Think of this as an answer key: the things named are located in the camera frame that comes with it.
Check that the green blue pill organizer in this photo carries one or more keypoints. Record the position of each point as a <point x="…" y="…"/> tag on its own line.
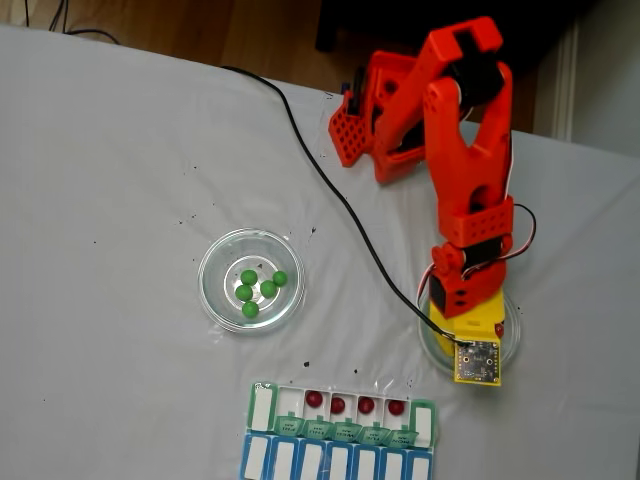
<point x="287" y="457"/>

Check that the clear glass bowl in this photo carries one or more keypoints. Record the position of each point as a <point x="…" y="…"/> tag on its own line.
<point x="511" y="345"/>
<point x="220" y="300"/>

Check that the camera circuit board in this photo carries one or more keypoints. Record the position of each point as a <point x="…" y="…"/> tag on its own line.
<point x="477" y="362"/>

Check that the white tablecloth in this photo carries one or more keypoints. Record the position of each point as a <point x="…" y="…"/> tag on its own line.
<point x="100" y="175"/>

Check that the red ball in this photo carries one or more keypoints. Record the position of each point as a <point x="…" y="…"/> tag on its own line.
<point x="499" y="330"/>
<point x="338" y="405"/>
<point x="395" y="407"/>
<point x="365" y="405"/>
<point x="314" y="398"/>

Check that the green ball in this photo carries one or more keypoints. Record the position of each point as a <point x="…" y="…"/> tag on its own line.
<point x="268" y="288"/>
<point x="280" y="278"/>
<point x="244" y="292"/>
<point x="250" y="310"/>
<point x="248" y="276"/>

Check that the dark wooden furniture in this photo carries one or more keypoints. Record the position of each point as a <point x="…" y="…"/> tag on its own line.
<point x="375" y="20"/>

